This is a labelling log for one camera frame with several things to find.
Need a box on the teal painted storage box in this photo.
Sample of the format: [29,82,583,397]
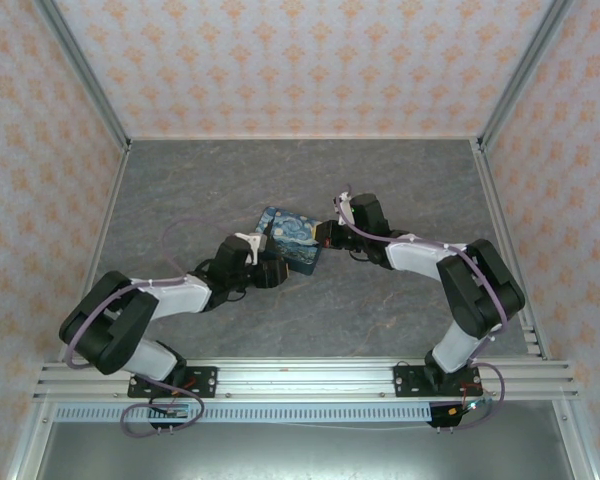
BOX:
[253,205,326,277]

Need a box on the small electronics board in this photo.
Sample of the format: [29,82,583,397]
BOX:
[149,403,191,424]
[444,399,489,419]

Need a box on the grey metal panel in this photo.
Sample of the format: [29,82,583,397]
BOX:
[34,422,576,480]

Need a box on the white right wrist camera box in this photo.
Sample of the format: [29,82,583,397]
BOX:
[332,185,356,217]

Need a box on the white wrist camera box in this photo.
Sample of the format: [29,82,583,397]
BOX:
[332,185,356,217]
[233,230,274,266]

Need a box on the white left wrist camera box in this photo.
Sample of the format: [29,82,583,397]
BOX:
[233,230,274,266]

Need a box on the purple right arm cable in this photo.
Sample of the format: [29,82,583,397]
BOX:
[332,192,511,432]

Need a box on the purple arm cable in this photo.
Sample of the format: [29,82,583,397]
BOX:
[332,192,511,432]
[63,219,241,439]

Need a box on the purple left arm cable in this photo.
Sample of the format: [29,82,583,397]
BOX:
[63,219,241,439]

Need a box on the aluminium table side rail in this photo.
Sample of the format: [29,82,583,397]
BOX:
[472,138,552,361]

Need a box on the slotted grey cable duct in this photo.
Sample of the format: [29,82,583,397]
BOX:
[53,403,434,425]

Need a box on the aluminium corner post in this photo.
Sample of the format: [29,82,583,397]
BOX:
[32,0,132,151]
[477,0,579,151]

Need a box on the aluminium lower frame post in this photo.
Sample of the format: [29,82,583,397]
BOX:
[7,399,56,480]
[554,399,599,480]

